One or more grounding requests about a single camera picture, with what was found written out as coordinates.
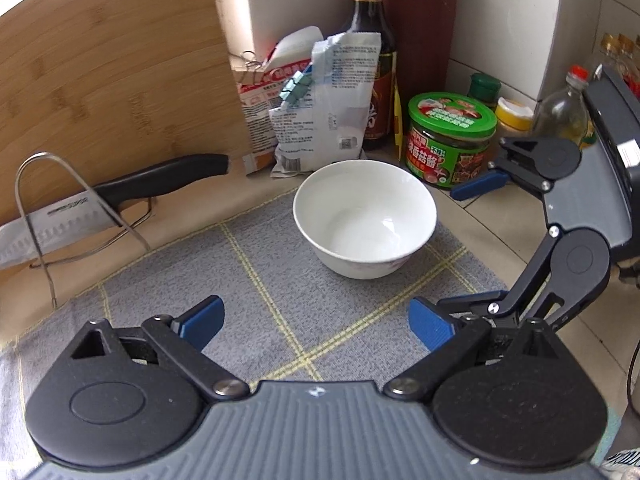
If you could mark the white floral bowl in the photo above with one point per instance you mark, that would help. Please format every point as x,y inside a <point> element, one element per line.
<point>360,210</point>

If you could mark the green-cap bottle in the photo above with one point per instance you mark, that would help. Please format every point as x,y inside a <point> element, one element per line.
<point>484,87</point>

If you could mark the yellow-lid jar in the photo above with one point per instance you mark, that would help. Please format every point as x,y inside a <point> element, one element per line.
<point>515,117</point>

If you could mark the metal binder clip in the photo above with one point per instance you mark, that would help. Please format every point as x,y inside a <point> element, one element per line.
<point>250,67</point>

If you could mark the dark soy sauce bottle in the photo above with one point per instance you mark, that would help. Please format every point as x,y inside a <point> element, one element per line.
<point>367,25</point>

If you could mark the wooden knife block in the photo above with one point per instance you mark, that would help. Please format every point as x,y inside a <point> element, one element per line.
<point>425,35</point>

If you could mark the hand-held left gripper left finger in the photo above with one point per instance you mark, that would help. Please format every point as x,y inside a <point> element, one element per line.
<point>202,322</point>

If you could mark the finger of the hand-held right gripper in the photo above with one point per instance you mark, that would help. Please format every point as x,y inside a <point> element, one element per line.
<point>530,270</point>
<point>475,187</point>

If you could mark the grey-blue checked towel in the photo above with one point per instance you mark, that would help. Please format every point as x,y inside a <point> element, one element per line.
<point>275,270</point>

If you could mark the wooden cutting board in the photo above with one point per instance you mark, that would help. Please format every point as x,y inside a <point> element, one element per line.
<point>125,60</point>

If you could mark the white printed packet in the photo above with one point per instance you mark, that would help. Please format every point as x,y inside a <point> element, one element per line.
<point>340,95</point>

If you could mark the red-cap glass bottle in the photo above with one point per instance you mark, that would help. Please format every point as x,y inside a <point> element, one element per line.
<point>560,110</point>

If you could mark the teal bag clip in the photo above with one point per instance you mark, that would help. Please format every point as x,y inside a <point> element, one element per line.
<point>295,90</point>

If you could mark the yellow packet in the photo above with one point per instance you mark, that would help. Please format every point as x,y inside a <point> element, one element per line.
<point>398,125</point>

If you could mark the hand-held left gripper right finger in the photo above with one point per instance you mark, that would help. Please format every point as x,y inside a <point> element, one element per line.
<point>430,325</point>

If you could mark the white patterned cloth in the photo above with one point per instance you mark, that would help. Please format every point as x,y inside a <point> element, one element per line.
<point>622,465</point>

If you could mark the green-lid sauce jar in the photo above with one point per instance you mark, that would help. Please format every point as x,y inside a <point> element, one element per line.
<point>450,150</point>

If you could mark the red-white printed packet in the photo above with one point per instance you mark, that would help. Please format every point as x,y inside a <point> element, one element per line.
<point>255,120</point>

